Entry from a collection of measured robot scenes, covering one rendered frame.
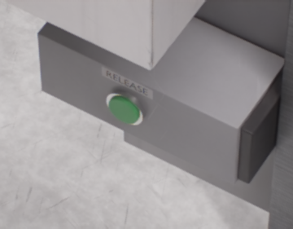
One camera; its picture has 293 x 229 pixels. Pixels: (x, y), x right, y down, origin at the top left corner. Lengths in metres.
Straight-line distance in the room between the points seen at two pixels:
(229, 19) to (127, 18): 0.25
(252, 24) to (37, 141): 1.45
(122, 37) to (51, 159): 1.61
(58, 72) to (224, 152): 0.17
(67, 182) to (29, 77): 0.23
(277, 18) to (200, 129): 0.11
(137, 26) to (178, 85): 0.21
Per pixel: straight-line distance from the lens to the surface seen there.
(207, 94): 1.46
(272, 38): 1.48
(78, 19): 1.30
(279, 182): 1.55
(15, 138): 2.92
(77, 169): 2.87
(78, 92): 1.53
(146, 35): 1.26
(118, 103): 1.50
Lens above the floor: 2.34
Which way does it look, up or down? 53 degrees down
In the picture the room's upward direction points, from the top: straight up
